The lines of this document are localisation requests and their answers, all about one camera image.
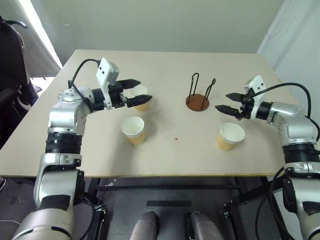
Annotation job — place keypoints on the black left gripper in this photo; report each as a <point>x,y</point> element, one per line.
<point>116,96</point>

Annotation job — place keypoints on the white curtain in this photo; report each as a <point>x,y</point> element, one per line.
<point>295,37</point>
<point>37,37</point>

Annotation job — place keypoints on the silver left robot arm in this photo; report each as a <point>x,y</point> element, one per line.
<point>65,117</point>

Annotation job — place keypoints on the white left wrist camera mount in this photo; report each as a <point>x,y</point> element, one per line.
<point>105,70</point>

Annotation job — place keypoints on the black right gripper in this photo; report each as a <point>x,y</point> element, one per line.
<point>246,110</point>

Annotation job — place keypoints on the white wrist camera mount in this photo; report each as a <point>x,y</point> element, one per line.
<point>257,86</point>
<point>105,70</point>

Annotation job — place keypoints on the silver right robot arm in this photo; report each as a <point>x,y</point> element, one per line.
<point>297,122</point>

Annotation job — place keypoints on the black chair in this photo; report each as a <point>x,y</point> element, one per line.
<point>12,62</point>

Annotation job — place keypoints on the black table frame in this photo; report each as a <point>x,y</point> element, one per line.
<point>162,186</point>

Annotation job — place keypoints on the yellow paper cup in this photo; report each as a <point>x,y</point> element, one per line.
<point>136,92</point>
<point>132,127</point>
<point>231,135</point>

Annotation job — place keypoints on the dark rounded shape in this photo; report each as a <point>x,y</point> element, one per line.
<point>146,225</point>
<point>202,225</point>

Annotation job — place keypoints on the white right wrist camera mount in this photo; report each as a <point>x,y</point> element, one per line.
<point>257,86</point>

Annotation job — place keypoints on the black tape strip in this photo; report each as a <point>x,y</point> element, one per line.
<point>168,203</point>

